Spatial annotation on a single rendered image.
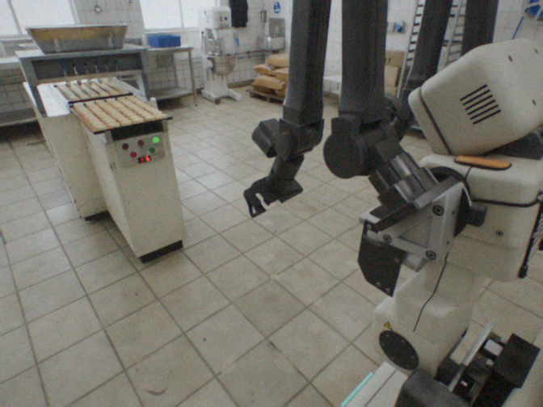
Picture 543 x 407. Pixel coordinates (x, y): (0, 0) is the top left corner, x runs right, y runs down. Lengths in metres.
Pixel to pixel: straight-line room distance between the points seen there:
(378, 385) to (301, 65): 1.12
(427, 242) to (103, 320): 1.78
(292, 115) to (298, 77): 0.06
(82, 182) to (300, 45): 2.25
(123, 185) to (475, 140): 1.71
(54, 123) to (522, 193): 2.41
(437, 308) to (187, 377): 1.22
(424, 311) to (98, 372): 1.48
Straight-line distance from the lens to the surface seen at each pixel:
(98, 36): 2.55
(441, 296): 0.80
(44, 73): 2.55
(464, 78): 0.59
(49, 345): 2.07
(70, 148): 2.58
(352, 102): 0.53
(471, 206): 0.53
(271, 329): 1.81
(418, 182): 0.51
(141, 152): 1.89
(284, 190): 0.73
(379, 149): 0.51
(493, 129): 0.59
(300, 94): 0.60
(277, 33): 6.98
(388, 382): 1.40
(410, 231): 0.54
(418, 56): 0.96
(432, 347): 0.85
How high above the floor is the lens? 1.44
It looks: 32 degrees down
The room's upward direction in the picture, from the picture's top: straight up
